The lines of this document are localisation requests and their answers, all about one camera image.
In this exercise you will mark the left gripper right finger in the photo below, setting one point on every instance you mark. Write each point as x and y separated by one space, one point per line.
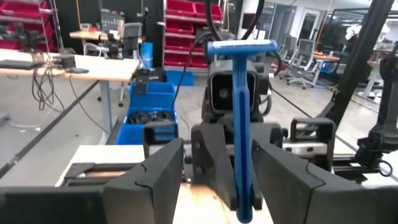
295 193

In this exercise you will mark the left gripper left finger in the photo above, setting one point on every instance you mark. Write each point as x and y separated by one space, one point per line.
155 186

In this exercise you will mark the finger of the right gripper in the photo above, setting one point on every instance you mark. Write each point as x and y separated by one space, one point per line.
267 132
211 155

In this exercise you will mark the blue disposable razor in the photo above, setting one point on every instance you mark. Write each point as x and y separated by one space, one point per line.
241 124

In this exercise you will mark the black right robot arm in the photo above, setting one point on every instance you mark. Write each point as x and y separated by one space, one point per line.
385 124

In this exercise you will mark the blue plastic tote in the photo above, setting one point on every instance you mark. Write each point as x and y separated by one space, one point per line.
155 96
180 79
130 133

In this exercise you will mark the black parts pile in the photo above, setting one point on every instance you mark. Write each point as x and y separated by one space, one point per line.
149 117

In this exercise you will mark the grey office chair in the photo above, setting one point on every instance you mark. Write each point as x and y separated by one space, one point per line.
306 49
290 43

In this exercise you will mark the blue cylinder container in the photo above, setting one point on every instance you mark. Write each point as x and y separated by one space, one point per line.
146 56

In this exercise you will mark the red bin shelving rack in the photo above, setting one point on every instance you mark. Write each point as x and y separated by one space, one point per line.
18 12
183 28

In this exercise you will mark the wood desk with grey legs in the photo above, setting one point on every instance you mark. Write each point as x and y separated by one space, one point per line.
102 67

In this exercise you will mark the black laptop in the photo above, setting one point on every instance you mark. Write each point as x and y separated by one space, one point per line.
18 64

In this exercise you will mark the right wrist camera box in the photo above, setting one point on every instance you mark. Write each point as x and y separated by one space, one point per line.
224 93

